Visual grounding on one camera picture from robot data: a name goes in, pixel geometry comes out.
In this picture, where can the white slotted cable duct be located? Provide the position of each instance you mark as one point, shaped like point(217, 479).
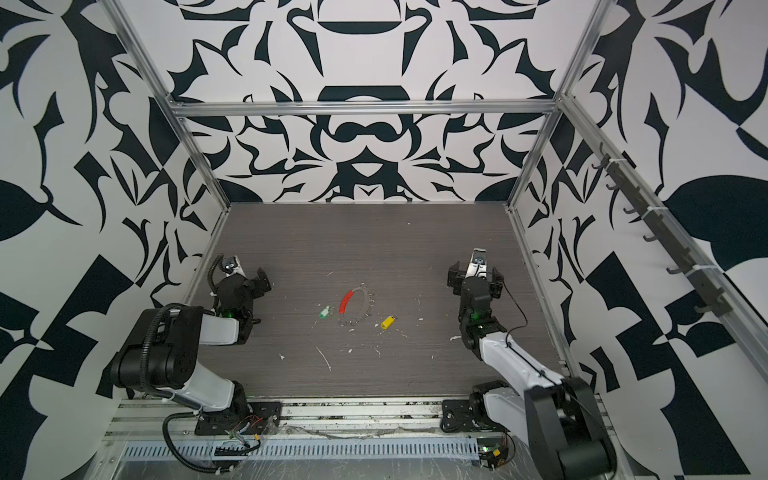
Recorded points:
point(338, 449)

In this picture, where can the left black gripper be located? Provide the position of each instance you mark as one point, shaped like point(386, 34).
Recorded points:
point(252, 287)

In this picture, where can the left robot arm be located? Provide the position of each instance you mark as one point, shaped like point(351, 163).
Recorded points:
point(161, 354)

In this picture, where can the green lit circuit board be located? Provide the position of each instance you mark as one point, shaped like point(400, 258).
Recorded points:
point(493, 453)

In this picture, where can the yellow capped key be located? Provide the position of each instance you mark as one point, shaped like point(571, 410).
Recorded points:
point(387, 322)

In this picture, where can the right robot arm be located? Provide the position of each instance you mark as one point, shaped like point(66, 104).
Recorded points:
point(555, 416)

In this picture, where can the large wire keyring red sleeve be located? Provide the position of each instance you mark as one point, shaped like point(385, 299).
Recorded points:
point(356, 306)

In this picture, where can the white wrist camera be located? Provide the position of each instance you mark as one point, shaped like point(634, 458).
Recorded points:
point(478, 264)
point(231, 265)

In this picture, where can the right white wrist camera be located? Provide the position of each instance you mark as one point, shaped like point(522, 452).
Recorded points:
point(478, 264)

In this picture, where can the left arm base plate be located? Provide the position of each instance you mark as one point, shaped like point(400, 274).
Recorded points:
point(257, 418)

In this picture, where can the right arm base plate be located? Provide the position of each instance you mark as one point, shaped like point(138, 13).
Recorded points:
point(464, 416)

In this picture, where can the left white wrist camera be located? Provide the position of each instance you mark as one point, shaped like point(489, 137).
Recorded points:
point(231, 265)

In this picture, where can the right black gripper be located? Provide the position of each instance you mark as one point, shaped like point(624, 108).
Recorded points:
point(458, 278)

